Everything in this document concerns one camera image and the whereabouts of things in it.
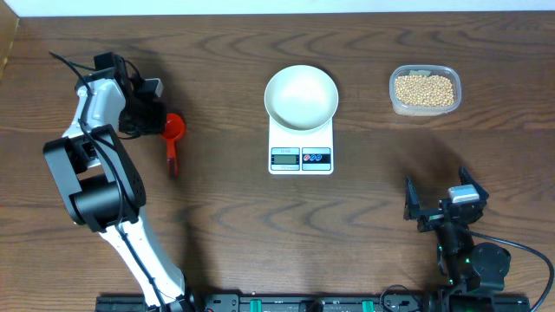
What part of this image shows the red plastic measuring scoop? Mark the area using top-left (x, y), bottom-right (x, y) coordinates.
top-left (160, 113), bottom-right (186, 178)

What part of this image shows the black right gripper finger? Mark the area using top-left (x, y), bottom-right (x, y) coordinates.
top-left (403, 176), bottom-right (420, 220)
top-left (458, 166), bottom-right (489, 200)

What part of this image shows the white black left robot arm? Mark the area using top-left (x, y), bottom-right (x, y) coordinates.
top-left (43, 78), bottom-right (202, 311)

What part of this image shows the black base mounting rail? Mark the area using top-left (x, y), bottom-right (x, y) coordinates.
top-left (95, 293), bottom-right (532, 312)

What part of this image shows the wooden side panel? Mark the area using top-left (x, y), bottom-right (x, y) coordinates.
top-left (0, 0), bottom-right (20, 77)

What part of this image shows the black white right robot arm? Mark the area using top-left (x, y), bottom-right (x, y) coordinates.
top-left (403, 167), bottom-right (511, 311)

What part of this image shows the cream round bowl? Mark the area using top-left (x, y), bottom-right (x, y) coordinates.
top-left (264, 65), bottom-right (339, 133)

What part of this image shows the clear container of soybeans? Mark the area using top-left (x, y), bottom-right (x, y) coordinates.
top-left (388, 65), bottom-right (462, 117)

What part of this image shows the white digital kitchen scale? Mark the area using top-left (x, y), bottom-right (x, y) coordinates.
top-left (268, 120), bottom-right (335, 175)

